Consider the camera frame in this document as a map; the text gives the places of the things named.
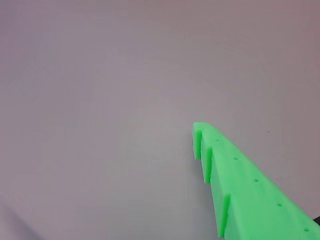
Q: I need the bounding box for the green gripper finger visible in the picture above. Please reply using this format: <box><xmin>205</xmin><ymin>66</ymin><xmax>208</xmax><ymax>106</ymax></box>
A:
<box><xmin>192</xmin><ymin>121</ymin><xmax>320</xmax><ymax>240</ymax></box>

